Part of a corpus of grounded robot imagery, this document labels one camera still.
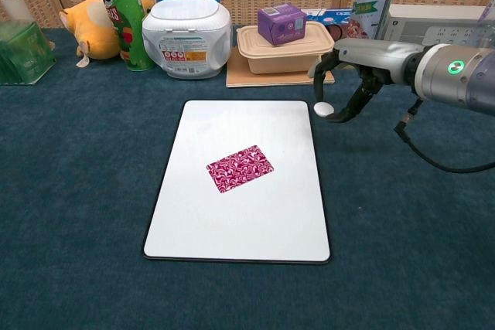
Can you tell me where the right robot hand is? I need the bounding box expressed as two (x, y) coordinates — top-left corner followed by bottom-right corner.
(308, 38), (423, 124)

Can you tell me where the small white round disc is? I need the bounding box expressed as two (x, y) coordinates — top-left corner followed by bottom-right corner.
(313, 101), (336, 118)

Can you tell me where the pink patterned packet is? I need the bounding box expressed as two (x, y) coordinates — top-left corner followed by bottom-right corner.
(206, 145), (275, 194)

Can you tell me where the white rectangular board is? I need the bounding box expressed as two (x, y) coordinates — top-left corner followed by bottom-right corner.
(142, 99), (332, 265)

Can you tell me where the blue printed box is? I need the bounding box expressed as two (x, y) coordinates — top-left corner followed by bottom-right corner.
(307, 16), (353, 40)

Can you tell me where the white-lidded printed can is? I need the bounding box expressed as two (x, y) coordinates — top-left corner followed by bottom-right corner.
(347, 0), (396, 41)

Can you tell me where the toothpaste box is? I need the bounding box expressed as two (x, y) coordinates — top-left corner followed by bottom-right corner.
(302, 8), (355, 19)

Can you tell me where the white power strip box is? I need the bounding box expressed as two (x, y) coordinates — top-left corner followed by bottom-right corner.
(377, 4), (492, 47)

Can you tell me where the beige lunch box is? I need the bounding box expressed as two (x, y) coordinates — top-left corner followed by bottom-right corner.
(236, 20), (336, 75)

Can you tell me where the small purple carton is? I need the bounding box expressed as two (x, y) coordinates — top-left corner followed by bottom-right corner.
(257, 2), (308, 46)

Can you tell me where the brown flat board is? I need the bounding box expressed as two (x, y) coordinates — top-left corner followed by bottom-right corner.
(225, 46), (336, 88)

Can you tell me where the white wet wipes tub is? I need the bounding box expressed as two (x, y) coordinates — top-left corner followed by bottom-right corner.
(142, 0), (232, 79)

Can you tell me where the green chips can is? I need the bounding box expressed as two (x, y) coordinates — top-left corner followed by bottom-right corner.
(88, 0), (152, 72)

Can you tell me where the yellow plush toy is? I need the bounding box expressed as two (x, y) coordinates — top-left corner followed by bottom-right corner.
(59, 0), (155, 68)

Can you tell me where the blue table carpet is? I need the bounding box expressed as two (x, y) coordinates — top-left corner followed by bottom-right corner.
(0, 26), (495, 330)

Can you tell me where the green transparent box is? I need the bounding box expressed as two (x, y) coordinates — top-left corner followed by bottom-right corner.
(0, 20), (57, 86)

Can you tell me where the cardboard tube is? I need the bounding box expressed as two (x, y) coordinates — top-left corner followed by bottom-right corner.
(0, 0), (35, 24)

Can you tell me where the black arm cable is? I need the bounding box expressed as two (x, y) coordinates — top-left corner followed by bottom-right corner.
(394, 97), (495, 174)

